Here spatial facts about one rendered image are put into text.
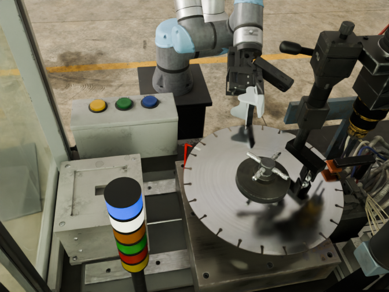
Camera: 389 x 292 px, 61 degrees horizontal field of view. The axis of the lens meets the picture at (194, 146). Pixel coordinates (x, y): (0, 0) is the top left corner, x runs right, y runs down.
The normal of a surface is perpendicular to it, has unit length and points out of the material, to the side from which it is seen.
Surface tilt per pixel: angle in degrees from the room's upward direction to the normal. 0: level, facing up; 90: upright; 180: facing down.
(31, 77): 90
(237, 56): 34
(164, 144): 90
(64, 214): 0
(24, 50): 90
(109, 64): 0
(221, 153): 0
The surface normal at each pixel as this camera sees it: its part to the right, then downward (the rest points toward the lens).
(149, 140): 0.18, 0.73
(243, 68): 0.04, -0.15
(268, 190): 0.07, -0.61
